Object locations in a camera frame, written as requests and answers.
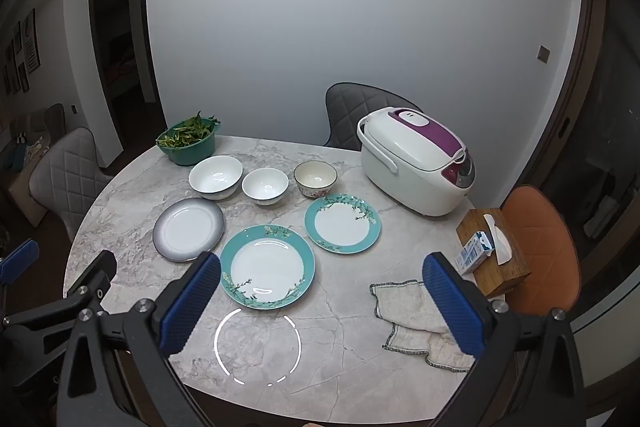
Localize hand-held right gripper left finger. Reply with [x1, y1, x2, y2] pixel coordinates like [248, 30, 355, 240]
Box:
[56, 251, 222, 427]

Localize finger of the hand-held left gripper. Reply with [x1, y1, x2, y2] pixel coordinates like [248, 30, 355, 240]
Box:
[0, 239, 40, 303]
[2, 249, 118, 333]

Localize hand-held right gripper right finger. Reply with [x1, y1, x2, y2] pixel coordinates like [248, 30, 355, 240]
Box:
[422, 252, 587, 427]

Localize grey rimmed white plate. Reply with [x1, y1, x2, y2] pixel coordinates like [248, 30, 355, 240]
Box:
[153, 198, 226, 263]

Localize large teal floral plate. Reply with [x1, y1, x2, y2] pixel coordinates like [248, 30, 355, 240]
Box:
[220, 225, 316, 309]

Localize large white bowl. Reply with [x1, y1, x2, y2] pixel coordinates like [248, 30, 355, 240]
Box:
[188, 155, 244, 201]

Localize small white bowl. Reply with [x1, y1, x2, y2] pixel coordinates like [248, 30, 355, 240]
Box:
[242, 168, 290, 206]

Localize small teal floral plate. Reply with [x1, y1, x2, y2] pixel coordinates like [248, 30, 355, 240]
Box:
[304, 193, 382, 254]

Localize cream floral bowl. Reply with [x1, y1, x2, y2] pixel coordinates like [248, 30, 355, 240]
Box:
[293, 160, 338, 199]

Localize white dish cloth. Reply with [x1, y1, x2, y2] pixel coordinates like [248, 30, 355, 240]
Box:
[369, 279, 476, 373]

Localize blue white milk carton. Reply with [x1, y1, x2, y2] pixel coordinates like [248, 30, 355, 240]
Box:
[454, 231, 496, 277]

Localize beige low cabinet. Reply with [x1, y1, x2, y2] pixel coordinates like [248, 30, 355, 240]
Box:
[7, 167, 51, 229]

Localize wooden board with packet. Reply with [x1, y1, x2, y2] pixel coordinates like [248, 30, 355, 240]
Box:
[456, 208, 532, 299]

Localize white tissue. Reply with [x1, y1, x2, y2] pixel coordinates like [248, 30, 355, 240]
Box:
[483, 213, 516, 265]

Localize light grey quilted chair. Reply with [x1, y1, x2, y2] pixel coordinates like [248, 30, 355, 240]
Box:
[28, 127, 118, 240]

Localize orange chair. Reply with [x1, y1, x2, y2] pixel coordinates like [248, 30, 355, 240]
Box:
[500, 185, 582, 318]

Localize teal plastic basin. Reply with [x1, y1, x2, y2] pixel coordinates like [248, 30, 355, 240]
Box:
[156, 116, 222, 166]

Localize white purple rice cooker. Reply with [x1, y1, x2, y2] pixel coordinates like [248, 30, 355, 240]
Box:
[357, 106, 476, 216]

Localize green leafy vegetables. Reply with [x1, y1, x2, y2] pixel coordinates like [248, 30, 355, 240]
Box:
[159, 111, 221, 148]

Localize dark grey quilted chair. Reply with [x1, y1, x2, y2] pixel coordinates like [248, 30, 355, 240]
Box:
[324, 82, 423, 151]

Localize dark wooden sliding door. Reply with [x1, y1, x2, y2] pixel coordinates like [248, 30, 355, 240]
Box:
[565, 0, 640, 308]

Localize dark wooden door frame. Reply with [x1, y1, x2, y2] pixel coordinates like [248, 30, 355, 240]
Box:
[89, 0, 168, 168]

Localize group of wall picture frames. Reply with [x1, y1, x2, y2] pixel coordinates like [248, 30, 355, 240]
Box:
[2, 9, 41, 96]

